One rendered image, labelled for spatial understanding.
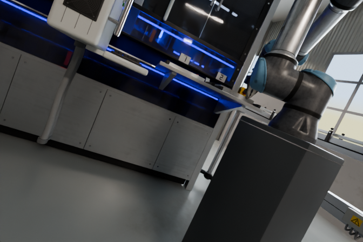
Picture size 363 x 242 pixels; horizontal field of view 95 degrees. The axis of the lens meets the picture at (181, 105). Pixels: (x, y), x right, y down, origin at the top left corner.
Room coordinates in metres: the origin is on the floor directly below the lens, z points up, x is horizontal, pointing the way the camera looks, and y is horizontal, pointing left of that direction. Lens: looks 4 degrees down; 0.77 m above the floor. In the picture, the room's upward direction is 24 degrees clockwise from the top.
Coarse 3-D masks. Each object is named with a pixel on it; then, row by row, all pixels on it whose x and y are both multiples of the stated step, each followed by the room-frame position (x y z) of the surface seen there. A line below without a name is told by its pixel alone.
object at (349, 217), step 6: (348, 210) 1.01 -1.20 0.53; (354, 210) 1.01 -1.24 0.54; (348, 216) 1.00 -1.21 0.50; (354, 216) 0.98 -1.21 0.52; (360, 216) 0.96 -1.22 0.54; (348, 222) 0.99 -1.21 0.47; (354, 222) 0.97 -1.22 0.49; (360, 222) 0.95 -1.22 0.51; (354, 228) 0.95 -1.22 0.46; (360, 228) 0.93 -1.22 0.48
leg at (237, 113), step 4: (236, 112) 1.64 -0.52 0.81; (240, 112) 1.66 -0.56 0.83; (236, 116) 1.64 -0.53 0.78; (232, 120) 1.64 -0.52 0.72; (236, 120) 1.64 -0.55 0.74; (232, 124) 1.64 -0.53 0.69; (228, 128) 1.64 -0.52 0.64; (232, 128) 1.64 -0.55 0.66; (228, 132) 1.64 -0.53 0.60; (224, 136) 1.65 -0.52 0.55; (228, 136) 1.64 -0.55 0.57; (224, 140) 1.64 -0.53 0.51; (220, 144) 1.65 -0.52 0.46; (224, 144) 1.64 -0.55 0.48; (220, 148) 1.64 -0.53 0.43; (216, 152) 1.65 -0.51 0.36; (220, 152) 1.64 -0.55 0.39; (216, 156) 1.64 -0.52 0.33; (212, 160) 1.65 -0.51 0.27; (216, 160) 1.64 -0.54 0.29; (212, 164) 1.64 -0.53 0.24; (212, 168) 1.64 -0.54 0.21; (208, 172) 1.64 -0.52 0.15
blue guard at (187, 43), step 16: (128, 16) 1.18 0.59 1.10; (144, 16) 1.21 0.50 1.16; (128, 32) 1.19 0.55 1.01; (144, 32) 1.22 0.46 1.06; (160, 32) 1.24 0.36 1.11; (176, 32) 1.27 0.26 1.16; (160, 48) 1.26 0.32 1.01; (176, 48) 1.28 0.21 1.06; (192, 48) 1.31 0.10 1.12; (208, 48) 1.34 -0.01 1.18; (192, 64) 1.33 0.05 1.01; (208, 64) 1.36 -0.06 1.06; (224, 64) 1.39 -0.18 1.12
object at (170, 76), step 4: (168, 72) 1.11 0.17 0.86; (172, 72) 0.95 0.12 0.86; (164, 76) 1.24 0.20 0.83; (168, 76) 1.03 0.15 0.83; (172, 76) 0.98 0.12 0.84; (164, 80) 1.12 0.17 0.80; (168, 80) 1.06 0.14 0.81; (160, 84) 1.25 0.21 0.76; (164, 84) 1.15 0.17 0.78; (160, 88) 1.24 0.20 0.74
